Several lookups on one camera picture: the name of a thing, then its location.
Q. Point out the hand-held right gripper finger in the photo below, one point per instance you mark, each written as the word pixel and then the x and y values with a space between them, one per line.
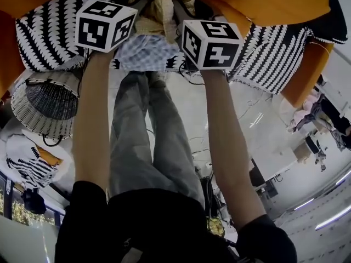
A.
pixel 187 14
pixel 176 10

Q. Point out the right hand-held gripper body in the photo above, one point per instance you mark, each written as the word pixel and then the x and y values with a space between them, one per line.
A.
pixel 214 45

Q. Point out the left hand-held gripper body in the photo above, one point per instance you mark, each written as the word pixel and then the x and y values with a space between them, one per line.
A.
pixel 101 26

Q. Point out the beige garment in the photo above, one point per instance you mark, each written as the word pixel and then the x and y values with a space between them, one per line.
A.
pixel 159 10

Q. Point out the light blue checked garment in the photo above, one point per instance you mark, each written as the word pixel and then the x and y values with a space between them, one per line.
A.
pixel 145 53

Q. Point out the white woven laundry basket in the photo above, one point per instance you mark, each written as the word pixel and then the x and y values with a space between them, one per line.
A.
pixel 44 111

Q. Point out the person's right forearm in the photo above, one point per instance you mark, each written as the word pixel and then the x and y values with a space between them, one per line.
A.
pixel 227 136

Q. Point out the person's left forearm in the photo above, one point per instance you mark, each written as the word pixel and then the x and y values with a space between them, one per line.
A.
pixel 90 119

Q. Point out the black and white striped blanket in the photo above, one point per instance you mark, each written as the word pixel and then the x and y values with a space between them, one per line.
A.
pixel 46 31

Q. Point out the square orange cushion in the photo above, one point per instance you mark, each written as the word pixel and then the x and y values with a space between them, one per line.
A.
pixel 260 1

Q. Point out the orange sofa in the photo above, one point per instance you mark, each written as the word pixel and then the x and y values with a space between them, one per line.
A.
pixel 310 70

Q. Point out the pink garment pile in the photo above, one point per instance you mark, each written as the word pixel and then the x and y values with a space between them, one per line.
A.
pixel 301 111

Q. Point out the person's legs in grey trousers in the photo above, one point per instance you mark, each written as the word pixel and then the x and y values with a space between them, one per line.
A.
pixel 137 147

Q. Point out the cardboard box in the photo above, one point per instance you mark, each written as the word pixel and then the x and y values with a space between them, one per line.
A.
pixel 303 152

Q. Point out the white bag with striped cloth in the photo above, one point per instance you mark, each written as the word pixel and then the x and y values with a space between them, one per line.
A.
pixel 27 147

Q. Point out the yellow crumpled item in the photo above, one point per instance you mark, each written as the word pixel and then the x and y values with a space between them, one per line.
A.
pixel 215 226

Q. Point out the black bag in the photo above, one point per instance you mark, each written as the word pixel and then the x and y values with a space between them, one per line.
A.
pixel 34 201

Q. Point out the person's torso in black shirt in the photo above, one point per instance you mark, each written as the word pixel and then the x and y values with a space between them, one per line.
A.
pixel 150 223

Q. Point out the glass window panel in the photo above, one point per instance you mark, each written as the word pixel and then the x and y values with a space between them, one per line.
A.
pixel 22 212

